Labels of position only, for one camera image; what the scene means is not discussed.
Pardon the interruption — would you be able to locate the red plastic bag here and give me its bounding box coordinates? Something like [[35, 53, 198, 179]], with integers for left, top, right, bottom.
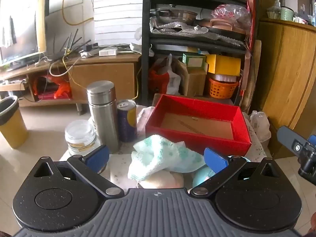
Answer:
[[148, 63, 171, 95]]

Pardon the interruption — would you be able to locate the orange plastic basket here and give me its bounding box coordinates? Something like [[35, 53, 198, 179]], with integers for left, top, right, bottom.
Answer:
[[209, 78, 239, 100]]

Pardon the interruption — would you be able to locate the black router with antennas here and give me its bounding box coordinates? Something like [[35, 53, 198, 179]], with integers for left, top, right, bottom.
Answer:
[[55, 28, 99, 55]]

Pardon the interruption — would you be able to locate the wooden television stand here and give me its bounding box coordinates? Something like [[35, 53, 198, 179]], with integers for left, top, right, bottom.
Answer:
[[0, 53, 142, 108]]

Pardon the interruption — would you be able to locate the pink plastic bag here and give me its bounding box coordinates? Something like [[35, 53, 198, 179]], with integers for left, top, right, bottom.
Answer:
[[211, 4, 251, 26]]

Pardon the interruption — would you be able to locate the yellow trash bin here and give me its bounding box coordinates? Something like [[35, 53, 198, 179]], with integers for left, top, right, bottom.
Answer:
[[0, 96, 29, 150]]

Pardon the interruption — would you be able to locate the steel cooking pot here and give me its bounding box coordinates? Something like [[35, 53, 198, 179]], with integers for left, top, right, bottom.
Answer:
[[150, 4, 198, 25]]

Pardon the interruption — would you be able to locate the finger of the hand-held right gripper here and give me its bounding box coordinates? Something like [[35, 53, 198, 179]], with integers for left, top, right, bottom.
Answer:
[[276, 125, 308, 157], [297, 134, 316, 186]]

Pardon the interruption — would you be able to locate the green cup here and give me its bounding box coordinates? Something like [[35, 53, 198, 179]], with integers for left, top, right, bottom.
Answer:
[[280, 6, 295, 21]]

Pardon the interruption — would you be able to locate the white power adapter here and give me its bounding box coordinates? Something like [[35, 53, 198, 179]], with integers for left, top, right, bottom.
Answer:
[[99, 47, 119, 57]]

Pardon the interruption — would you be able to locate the green box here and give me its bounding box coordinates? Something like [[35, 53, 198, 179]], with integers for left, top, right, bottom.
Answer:
[[182, 53, 206, 68]]

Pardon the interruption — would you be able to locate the crumpled white plastic bag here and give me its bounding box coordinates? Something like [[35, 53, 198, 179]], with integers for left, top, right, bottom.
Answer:
[[243, 111, 271, 142]]

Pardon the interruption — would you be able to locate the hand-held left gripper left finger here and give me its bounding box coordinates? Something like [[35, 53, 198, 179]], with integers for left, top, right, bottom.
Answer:
[[32, 144, 125, 199]]

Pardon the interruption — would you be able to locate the floral tablecloth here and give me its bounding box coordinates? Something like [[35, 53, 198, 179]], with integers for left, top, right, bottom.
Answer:
[[60, 105, 272, 194]]

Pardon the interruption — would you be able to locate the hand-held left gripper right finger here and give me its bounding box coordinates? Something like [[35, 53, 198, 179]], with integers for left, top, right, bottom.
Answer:
[[189, 148, 280, 199]]

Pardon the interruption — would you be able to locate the tan clay pot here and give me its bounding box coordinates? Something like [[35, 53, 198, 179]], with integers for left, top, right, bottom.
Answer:
[[197, 17, 247, 34]]

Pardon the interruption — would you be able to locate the red bag under stand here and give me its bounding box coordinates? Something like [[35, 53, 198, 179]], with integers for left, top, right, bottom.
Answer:
[[32, 75, 73, 99]]

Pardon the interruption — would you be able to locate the wooden cabinet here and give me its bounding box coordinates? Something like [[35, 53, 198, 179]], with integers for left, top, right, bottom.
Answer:
[[257, 17, 316, 158]]

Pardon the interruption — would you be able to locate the black shelf rack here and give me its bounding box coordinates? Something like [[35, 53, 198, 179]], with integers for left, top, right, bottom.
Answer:
[[142, 0, 258, 104]]

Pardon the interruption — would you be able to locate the red cardboard box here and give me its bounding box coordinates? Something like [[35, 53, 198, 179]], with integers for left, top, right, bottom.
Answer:
[[145, 93, 252, 156]]

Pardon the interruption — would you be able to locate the yellow and blue drink can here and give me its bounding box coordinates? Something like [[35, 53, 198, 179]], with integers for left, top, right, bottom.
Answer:
[[116, 99, 137, 143]]

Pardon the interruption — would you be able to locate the yellow cable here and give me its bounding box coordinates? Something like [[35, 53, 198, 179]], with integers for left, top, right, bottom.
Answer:
[[62, 0, 95, 26]]

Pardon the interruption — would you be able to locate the flat screen television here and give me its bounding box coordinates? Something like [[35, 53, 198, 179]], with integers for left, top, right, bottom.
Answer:
[[0, 0, 47, 67]]

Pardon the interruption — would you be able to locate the glass jar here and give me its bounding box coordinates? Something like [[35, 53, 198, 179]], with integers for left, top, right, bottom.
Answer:
[[65, 120, 102, 157]]

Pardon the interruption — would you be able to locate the brown cardboard box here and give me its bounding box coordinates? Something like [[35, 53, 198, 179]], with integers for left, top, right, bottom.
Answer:
[[178, 60, 208, 97]]

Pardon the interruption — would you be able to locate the pink pig plush toy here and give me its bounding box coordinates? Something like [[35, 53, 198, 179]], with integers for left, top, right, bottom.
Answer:
[[191, 154, 252, 189]]

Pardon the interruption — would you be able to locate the yellow box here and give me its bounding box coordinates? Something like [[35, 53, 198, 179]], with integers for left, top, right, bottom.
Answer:
[[205, 54, 241, 76]]

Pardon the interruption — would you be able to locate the clear plastic wrap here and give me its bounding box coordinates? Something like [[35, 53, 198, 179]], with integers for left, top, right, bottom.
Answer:
[[149, 20, 209, 35]]

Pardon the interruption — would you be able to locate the mint green white towel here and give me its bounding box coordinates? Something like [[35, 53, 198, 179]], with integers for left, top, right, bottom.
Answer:
[[128, 134, 206, 181]]

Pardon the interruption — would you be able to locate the white printed plastic bag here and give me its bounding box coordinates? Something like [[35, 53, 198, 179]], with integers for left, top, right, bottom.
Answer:
[[165, 54, 182, 95]]

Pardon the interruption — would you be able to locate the white ribbed column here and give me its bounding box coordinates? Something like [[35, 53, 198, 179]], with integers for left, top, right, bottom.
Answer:
[[92, 0, 144, 45]]

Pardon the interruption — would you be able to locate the stainless steel thermos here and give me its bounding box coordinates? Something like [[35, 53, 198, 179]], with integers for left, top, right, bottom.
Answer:
[[86, 80, 120, 153]]

